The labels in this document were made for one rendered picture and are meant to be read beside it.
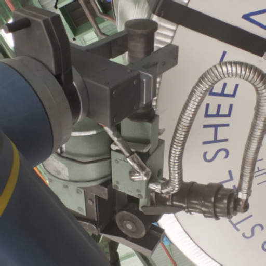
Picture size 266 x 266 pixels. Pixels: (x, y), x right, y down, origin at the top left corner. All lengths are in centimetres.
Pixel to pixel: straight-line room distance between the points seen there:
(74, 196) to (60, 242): 50
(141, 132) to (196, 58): 21
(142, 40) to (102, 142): 17
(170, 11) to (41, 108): 38
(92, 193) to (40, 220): 47
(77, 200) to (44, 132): 35
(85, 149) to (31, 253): 42
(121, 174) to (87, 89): 23
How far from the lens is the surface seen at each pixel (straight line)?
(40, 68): 39
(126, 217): 71
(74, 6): 725
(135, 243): 74
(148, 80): 43
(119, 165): 61
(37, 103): 36
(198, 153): 82
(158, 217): 74
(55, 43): 38
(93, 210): 70
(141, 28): 50
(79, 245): 21
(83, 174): 62
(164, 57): 50
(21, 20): 39
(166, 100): 75
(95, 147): 60
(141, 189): 61
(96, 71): 42
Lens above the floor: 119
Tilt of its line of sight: 9 degrees up
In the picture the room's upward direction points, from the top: 114 degrees counter-clockwise
